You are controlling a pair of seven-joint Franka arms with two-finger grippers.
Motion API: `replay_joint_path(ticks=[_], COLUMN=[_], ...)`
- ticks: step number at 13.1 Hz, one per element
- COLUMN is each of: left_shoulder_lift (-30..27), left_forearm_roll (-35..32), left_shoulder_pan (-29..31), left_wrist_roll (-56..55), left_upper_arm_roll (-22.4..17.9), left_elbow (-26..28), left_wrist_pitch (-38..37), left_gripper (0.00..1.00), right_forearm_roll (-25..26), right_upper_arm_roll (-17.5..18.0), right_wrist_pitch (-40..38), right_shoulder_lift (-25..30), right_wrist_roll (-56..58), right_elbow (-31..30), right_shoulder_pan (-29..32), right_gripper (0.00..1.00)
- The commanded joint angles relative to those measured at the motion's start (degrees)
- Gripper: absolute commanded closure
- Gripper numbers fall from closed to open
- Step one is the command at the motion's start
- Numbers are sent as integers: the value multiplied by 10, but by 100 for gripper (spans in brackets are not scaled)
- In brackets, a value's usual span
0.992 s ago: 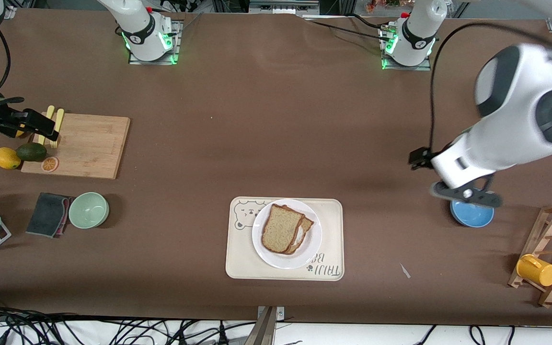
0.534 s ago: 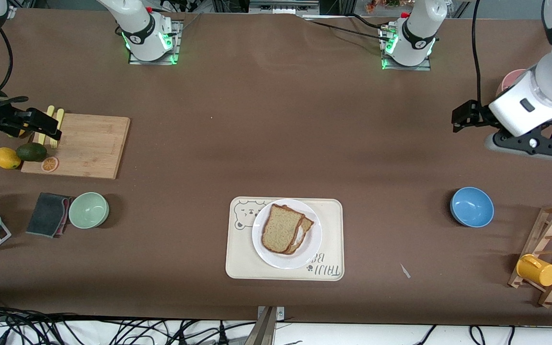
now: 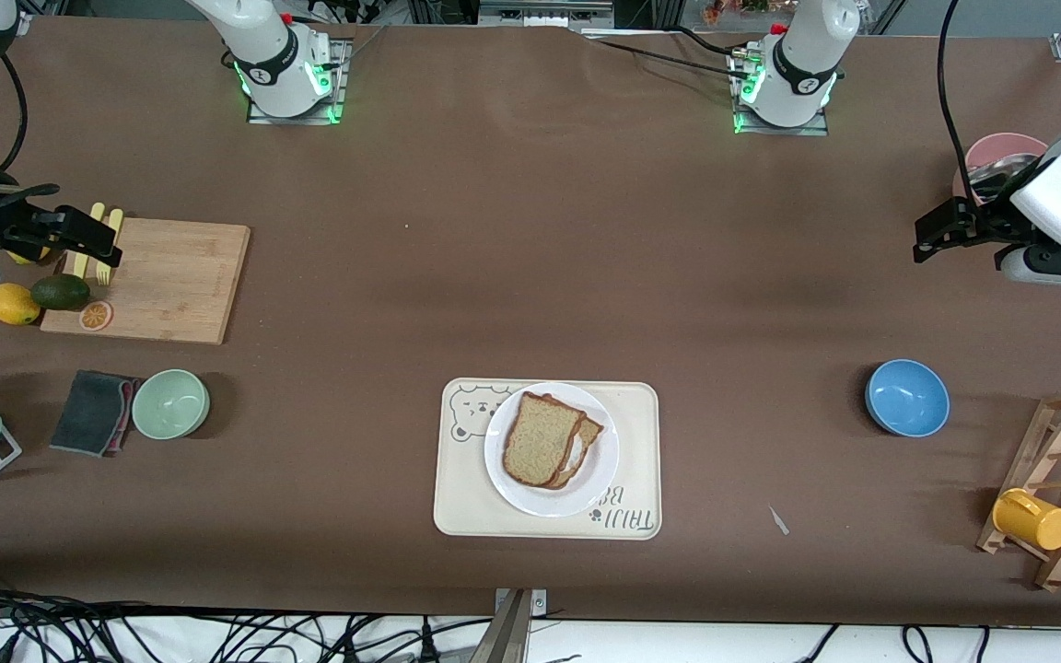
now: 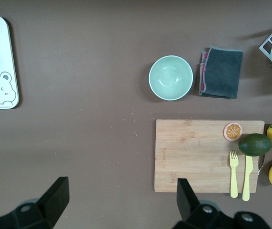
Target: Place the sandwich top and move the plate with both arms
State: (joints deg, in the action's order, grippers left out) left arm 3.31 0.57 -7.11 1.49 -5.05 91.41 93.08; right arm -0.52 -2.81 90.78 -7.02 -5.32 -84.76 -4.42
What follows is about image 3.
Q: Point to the yellow plastic fork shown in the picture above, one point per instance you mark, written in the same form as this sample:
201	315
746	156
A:
103	274

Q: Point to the grey metal box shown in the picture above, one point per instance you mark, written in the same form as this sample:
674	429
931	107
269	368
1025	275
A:
540	14

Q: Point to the cream tray with bear print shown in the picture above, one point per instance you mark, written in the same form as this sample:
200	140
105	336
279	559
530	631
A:
466	497

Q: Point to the yellow lemon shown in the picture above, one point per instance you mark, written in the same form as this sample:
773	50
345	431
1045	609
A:
12	304
26	258

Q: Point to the dark grey folded cloth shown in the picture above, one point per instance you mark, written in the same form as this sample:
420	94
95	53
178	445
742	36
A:
88	410

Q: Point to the wooden cutting board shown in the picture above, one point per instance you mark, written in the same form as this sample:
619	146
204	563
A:
171	276

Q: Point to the blue bowl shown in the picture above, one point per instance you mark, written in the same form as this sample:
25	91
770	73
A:
907	398

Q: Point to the white round plate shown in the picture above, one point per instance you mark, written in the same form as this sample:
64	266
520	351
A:
507	493

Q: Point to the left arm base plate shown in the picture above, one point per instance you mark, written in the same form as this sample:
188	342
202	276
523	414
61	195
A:
816	131

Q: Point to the yellow plastic knife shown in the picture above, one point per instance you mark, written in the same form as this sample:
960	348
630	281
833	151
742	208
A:
81	267

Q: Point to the orange slice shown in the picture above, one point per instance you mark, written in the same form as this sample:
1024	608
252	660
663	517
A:
96	317

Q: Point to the metal bracket at table edge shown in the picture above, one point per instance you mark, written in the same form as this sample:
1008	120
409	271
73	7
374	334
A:
512	631

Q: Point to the metal spoon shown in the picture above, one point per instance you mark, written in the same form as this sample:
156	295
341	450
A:
1000	175

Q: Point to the green avocado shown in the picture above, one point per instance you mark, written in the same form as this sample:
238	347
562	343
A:
61	292

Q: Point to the pink bowl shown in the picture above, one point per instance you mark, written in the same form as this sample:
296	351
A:
1000	145

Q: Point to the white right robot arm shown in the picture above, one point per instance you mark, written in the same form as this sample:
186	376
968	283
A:
263	46

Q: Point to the small white paper scrap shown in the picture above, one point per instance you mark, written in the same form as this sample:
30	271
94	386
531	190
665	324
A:
778	520

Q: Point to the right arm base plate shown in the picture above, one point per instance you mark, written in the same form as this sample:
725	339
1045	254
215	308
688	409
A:
339	83

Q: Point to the fried egg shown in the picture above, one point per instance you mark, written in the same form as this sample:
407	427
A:
577	453

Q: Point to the pale green bowl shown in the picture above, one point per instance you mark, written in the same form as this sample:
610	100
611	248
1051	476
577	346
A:
170	403

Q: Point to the plain brown bread slice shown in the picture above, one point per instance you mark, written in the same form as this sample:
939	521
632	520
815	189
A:
540	442

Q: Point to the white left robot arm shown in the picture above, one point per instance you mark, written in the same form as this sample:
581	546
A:
802	55

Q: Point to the yellow mug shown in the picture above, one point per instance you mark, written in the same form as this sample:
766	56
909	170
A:
1032	520

